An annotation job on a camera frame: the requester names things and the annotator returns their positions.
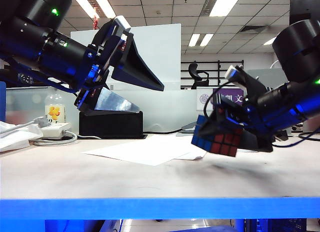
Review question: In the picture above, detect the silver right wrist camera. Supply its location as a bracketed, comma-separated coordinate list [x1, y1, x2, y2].
[224, 64, 245, 81]

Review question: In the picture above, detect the black shelf rack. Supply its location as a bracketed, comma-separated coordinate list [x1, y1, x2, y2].
[180, 59, 245, 90]

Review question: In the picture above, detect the frosted desk divider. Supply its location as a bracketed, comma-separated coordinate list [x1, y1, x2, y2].
[4, 86, 198, 133]

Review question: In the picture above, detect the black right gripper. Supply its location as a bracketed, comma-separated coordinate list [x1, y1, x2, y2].
[199, 71, 276, 153]

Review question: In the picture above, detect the black office chair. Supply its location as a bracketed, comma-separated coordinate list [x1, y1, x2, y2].
[187, 62, 210, 90]

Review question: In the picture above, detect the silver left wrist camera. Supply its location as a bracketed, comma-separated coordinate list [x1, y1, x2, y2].
[112, 15, 133, 33]

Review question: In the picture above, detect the ceiling light panel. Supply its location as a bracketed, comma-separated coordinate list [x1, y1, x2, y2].
[70, 0, 101, 18]
[187, 33, 201, 47]
[199, 33, 214, 47]
[91, 0, 117, 19]
[209, 0, 244, 17]

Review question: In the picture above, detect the colourful Rubik's cube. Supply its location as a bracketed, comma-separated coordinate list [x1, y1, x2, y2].
[191, 114, 245, 158]

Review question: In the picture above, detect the blue frame post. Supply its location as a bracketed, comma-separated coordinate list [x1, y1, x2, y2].
[0, 81, 6, 123]

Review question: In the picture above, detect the thick black table cable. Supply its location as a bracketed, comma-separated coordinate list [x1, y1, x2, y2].
[297, 128, 320, 143]

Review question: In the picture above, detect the plastic bottle yellow flower label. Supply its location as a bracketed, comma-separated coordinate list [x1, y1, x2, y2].
[44, 93, 66, 124]

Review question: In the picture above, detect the black box with base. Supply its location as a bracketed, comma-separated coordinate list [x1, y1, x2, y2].
[78, 110, 149, 140]

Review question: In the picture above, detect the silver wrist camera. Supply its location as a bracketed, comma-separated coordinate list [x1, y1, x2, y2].
[224, 64, 245, 81]
[112, 15, 133, 33]

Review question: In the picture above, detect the grey stapler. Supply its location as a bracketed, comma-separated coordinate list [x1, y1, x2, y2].
[181, 121, 198, 134]

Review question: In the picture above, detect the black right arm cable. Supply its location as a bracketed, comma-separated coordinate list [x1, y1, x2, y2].
[203, 79, 247, 118]

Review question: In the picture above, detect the grey coiled power strip cable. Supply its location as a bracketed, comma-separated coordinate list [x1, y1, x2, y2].
[31, 130, 101, 147]

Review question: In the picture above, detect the grey plug with cable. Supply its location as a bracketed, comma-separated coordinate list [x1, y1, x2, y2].
[0, 116, 50, 136]

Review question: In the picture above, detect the white power strip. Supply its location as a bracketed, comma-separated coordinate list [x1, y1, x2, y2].
[39, 122, 73, 138]

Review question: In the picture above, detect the large white paper sheet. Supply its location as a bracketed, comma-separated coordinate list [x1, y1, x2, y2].
[81, 136, 208, 167]

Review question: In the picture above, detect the purple and white name sign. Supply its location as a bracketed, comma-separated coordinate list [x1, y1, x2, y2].
[196, 87, 245, 112]

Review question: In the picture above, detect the blue table edge rail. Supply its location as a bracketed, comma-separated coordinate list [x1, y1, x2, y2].
[0, 197, 320, 221]

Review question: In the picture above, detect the large white cabinet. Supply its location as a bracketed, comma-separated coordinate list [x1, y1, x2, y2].
[70, 23, 182, 91]

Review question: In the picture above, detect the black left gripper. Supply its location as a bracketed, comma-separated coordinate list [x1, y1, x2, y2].
[74, 19, 165, 116]

